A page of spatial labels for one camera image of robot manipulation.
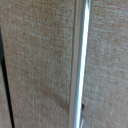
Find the brown woven drawer front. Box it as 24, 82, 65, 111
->
0, 0, 128, 128

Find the silver bar drawer handle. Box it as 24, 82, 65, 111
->
67, 0, 93, 128

